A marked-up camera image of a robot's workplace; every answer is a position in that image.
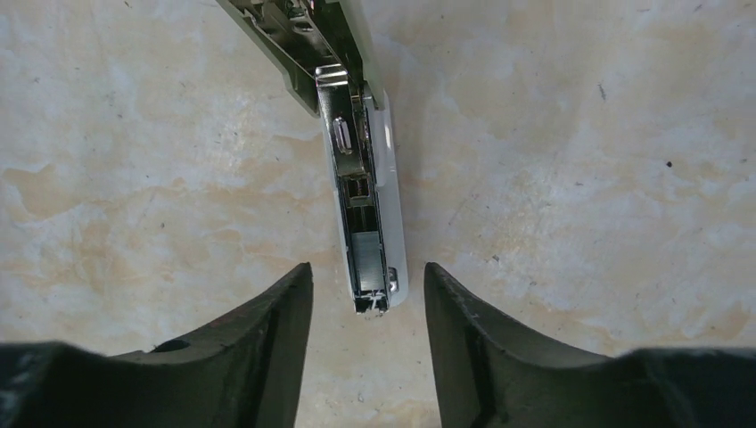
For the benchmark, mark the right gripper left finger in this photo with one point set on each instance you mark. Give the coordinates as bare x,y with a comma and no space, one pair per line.
242,369

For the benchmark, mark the grey staple strip block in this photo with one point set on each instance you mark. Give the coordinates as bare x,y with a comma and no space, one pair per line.
369,261

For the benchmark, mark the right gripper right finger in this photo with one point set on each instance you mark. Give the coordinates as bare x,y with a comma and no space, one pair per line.
490,370

